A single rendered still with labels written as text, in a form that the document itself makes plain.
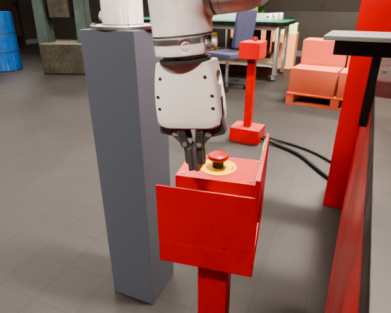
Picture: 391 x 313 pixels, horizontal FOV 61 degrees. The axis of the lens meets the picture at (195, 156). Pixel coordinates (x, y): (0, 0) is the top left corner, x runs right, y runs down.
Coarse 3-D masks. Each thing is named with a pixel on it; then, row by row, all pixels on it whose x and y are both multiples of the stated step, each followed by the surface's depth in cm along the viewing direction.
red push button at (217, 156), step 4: (212, 152) 64; (216, 152) 64; (220, 152) 64; (224, 152) 64; (208, 156) 63; (212, 156) 62; (216, 156) 62; (220, 156) 62; (224, 156) 62; (228, 156) 63; (212, 160) 62; (216, 160) 62; (220, 160) 62; (224, 160) 62; (212, 164) 64; (216, 164) 63; (220, 164) 63; (216, 168) 64; (220, 168) 64
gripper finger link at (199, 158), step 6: (204, 132) 51; (210, 132) 50; (204, 138) 51; (204, 144) 53; (192, 150) 52; (198, 150) 52; (204, 150) 53; (198, 156) 53; (204, 156) 54; (198, 162) 53; (204, 162) 54; (198, 168) 53
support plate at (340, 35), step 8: (336, 32) 84; (344, 32) 84; (352, 32) 84; (360, 32) 84; (368, 32) 84; (376, 32) 84; (384, 32) 84; (344, 40) 75; (352, 40) 74; (360, 40) 74; (368, 40) 73; (376, 40) 72; (384, 40) 72
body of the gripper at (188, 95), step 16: (160, 64) 47; (176, 64) 45; (192, 64) 45; (208, 64) 45; (160, 80) 48; (176, 80) 47; (192, 80) 46; (208, 80) 46; (160, 96) 49; (176, 96) 48; (192, 96) 47; (208, 96) 47; (224, 96) 50; (160, 112) 50; (176, 112) 49; (192, 112) 48; (208, 112) 48; (224, 112) 51; (176, 128) 50; (192, 128) 50; (208, 128) 49
